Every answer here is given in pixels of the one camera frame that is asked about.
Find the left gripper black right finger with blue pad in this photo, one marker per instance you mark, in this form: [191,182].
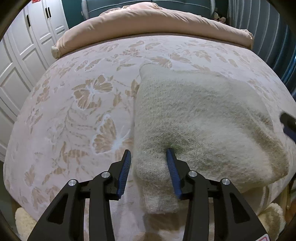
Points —
[234,218]

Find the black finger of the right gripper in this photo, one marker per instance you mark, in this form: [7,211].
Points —
[289,127]

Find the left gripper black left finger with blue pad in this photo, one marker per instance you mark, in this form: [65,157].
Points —
[64,217]

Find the cream knitted sweater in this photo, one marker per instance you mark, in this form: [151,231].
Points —
[220,126]

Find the cream fluffy rug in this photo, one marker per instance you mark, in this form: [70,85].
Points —
[24,223]

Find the blue striped curtain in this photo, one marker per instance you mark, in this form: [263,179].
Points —
[274,42]

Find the pink butterfly bed blanket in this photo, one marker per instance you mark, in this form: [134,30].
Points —
[79,117]

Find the white panelled wardrobe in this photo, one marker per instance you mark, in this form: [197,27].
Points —
[25,56]

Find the beige folded duvet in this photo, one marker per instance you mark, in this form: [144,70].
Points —
[142,19]

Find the teal padded headboard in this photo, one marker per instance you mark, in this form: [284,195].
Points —
[93,8]

